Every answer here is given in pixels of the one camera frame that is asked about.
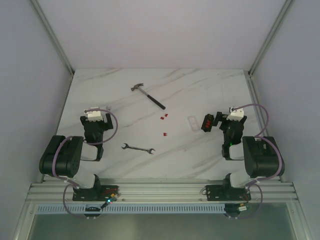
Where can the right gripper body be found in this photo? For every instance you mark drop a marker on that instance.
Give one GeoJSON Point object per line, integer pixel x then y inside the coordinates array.
{"type": "Point", "coordinates": [223, 126]}

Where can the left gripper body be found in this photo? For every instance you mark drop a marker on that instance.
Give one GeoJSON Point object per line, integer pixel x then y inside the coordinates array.
{"type": "Point", "coordinates": [108, 122]}

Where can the black fuse box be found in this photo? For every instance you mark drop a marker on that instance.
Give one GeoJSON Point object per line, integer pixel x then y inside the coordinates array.
{"type": "Point", "coordinates": [207, 123]}

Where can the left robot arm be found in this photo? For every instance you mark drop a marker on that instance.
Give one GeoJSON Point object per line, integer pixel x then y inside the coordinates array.
{"type": "Point", "coordinates": [63, 155]}

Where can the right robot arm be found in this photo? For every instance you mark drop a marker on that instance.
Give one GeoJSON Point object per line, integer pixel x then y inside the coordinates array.
{"type": "Point", "coordinates": [260, 155]}

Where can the clear plastic fuse box cover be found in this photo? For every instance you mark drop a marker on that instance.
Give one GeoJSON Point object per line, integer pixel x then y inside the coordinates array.
{"type": "Point", "coordinates": [193, 123]}

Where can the large silver open-end wrench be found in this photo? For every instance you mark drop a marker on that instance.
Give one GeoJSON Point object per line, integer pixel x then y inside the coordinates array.
{"type": "Point", "coordinates": [148, 150]}

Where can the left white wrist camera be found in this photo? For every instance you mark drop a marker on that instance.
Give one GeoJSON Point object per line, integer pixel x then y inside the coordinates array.
{"type": "Point", "coordinates": [93, 114]}

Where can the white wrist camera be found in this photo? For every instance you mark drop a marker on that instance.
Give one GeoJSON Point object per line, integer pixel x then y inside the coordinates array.
{"type": "Point", "coordinates": [235, 114]}
{"type": "Point", "coordinates": [93, 114]}

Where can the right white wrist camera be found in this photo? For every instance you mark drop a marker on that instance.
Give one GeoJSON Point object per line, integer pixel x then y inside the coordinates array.
{"type": "Point", "coordinates": [235, 114]}

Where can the claw hammer black handle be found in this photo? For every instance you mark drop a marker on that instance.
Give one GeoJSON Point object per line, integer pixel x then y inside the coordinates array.
{"type": "Point", "coordinates": [138, 87]}

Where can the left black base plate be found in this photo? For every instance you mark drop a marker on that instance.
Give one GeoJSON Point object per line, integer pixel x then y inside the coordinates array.
{"type": "Point", "coordinates": [105, 192]}

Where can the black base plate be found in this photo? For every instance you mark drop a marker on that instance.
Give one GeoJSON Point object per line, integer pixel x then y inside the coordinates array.
{"type": "Point", "coordinates": [105, 192]}
{"type": "Point", "coordinates": [226, 193]}

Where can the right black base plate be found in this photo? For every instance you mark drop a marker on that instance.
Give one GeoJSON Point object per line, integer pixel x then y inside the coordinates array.
{"type": "Point", "coordinates": [226, 193]}

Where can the aluminium rail frame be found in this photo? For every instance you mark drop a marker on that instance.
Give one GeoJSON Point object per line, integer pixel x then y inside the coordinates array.
{"type": "Point", "coordinates": [137, 191]}

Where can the slotted cable duct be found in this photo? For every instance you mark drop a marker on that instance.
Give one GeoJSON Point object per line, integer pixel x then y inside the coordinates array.
{"type": "Point", "coordinates": [131, 208]}

